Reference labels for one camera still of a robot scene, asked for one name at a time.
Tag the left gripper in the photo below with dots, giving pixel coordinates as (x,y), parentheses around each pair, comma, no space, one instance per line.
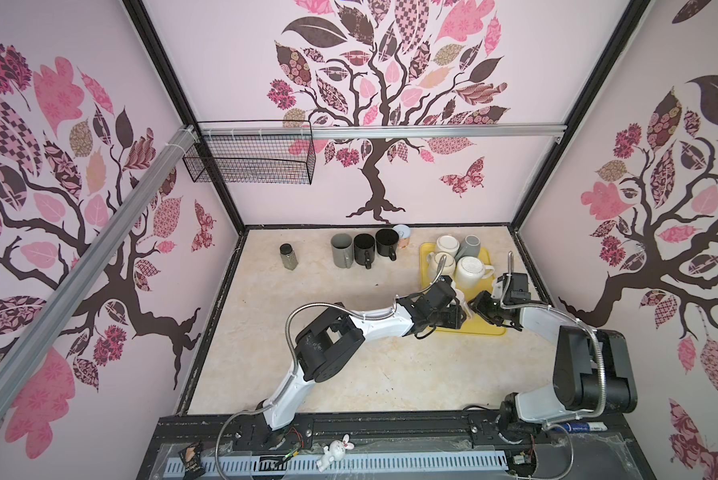
(454,318)

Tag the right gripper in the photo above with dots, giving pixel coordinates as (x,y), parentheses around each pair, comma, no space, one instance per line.
(478,304)

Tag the white ribbed mug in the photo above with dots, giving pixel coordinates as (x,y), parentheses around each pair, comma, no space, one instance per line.
(470,271)

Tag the all black mug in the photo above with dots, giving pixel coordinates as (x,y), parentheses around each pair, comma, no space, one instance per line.
(387,240)

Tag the black mug white base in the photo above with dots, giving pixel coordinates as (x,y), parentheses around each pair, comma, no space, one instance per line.
(364,250)

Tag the grey mug front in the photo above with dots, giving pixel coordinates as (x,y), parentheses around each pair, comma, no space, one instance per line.
(342,250)

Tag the grey mug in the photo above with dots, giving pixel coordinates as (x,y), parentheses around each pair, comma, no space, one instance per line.
(342,250)
(469,247)

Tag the pink mug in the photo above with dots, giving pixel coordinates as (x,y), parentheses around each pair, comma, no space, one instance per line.
(460,295)

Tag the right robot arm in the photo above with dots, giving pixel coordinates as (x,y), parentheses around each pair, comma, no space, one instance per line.
(592,372)

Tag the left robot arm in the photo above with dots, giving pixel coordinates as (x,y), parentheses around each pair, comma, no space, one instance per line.
(323,337)

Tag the cream mug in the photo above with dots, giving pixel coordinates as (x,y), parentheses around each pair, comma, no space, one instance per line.
(440,264)

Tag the white mug rear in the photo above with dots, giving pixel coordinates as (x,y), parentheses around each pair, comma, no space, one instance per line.
(447,244)

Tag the grey mug rear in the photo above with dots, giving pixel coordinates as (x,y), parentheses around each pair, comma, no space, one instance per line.
(469,247)

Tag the yellow plastic tray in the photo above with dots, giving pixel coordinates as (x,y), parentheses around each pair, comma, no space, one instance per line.
(473,324)

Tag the blue white marker pen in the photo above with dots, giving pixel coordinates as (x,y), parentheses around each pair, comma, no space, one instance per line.
(585,427)

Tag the spice jar black lid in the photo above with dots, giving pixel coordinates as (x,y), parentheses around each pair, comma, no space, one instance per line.
(288,256)

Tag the white bunny figurine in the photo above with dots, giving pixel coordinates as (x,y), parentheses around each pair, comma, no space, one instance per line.
(334,452)

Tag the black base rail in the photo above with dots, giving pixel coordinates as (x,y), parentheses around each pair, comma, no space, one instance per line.
(179,444)

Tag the white slotted cable duct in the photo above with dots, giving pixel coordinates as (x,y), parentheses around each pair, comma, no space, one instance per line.
(248,466)

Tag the black wire basket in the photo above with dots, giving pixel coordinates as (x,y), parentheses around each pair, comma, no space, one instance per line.
(253,151)

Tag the aluminium rail back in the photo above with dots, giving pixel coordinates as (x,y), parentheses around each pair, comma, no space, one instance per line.
(382,132)

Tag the aluminium rail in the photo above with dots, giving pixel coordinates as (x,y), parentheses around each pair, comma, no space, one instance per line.
(382,132)
(34,342)

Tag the aluminium rail left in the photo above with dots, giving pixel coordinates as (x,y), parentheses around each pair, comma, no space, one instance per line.
(34,342)

